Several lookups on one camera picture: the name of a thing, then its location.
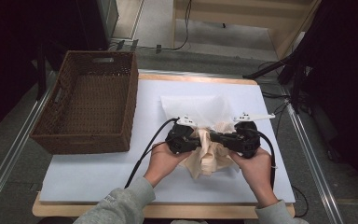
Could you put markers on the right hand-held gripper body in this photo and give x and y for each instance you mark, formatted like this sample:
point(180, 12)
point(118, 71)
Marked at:
point(245, 140)

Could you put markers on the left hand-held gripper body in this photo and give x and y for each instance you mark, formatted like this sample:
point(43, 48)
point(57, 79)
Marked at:
point(180, 140)

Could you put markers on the cream cloth garment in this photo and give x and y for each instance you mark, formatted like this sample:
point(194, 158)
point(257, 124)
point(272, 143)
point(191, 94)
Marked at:
point(209, 158)

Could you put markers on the white mesh laundry bag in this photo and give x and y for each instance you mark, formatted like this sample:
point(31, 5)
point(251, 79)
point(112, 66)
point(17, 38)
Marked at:
point(199, 109)

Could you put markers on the brown wicker basket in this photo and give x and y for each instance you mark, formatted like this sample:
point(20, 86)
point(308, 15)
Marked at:
point(90, 102)

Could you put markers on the person's left hand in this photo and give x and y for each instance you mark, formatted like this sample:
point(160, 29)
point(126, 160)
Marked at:
point(161, 161)

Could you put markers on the person's right hand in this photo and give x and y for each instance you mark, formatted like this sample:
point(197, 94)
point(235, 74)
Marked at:
point(258, 174)

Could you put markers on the light wooden table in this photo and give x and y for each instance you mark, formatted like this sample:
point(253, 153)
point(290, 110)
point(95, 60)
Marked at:
point(199, 211)

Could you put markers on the black stand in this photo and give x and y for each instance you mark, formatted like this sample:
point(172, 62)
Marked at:
point(270, 70)

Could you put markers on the person's grey clothing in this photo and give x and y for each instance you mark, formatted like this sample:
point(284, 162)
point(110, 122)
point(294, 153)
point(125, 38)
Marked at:
point(189, 222)

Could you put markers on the white table mat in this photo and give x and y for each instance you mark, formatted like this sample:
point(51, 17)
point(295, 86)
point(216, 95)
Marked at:
point(90, 174)

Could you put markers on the light wooden shelf unit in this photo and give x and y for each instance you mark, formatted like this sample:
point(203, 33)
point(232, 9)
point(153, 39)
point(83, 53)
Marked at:
point(230, 17)

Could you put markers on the dark curtain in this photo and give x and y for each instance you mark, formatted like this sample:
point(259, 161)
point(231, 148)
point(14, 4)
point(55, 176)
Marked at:
point(348, 77)
point(12, 46)

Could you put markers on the grey cabinet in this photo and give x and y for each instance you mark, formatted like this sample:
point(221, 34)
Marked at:
point(110, 15)

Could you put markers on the black stand leg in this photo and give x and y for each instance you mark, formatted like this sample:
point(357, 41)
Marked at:
point(42, 74)

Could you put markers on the metal floor rail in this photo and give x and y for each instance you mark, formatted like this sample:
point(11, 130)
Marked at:
point(12, 140)
point(310, 161)

